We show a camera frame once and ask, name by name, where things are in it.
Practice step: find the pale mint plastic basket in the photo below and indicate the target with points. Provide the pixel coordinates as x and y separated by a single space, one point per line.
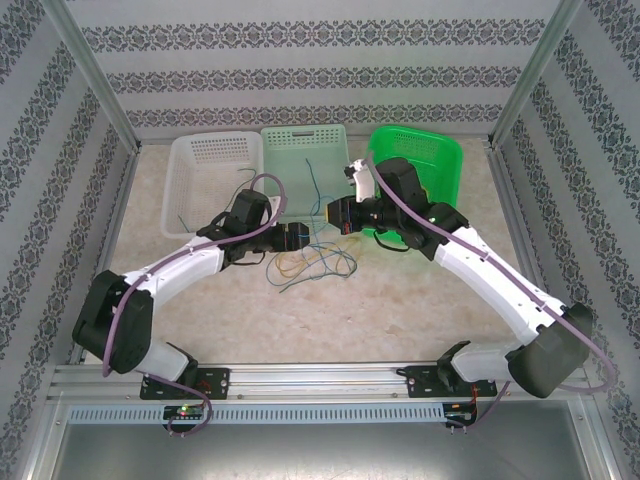
295 165

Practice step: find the aluminium frame post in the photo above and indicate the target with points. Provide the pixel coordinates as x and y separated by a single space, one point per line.
90 70
537 70

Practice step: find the white plastic basket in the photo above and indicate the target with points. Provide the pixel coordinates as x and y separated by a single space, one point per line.
210 165

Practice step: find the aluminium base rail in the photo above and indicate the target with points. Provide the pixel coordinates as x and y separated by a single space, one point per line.
310 380

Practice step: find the grey metal shelf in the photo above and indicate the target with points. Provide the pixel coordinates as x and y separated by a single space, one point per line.
320 455

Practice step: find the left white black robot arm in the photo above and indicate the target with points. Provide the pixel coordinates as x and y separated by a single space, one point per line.
180 270

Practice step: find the bright green plastic basket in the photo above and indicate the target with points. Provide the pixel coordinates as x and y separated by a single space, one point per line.
440 160

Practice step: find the aluminium side rail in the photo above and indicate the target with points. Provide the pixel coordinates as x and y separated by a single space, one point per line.
510 200
120 200

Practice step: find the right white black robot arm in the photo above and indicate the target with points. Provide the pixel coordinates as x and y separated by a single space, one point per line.
475 280

